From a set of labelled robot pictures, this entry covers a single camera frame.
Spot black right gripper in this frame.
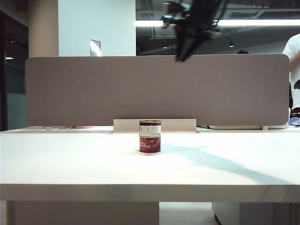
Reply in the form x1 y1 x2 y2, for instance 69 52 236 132
174 9 222 63

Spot white label tomato can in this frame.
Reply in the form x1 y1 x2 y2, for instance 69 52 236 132
139 119 163 138

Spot red tomato paste can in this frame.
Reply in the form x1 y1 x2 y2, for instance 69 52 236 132
138 135 162 154

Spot brown fabric desk partition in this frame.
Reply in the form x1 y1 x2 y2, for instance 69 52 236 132
25 53 290 127

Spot long ceiling light strip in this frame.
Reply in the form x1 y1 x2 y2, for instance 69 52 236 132
135 19 300 27

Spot person in white shirt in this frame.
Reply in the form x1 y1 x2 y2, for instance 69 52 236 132
282 33 300 119

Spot pink orange flat item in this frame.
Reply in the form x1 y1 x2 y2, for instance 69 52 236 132
59 125 96 130

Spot white desk support panel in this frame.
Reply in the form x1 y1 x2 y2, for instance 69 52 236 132
6 201 160 225

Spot framed wall poster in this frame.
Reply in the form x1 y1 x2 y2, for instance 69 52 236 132
89 39 102 57

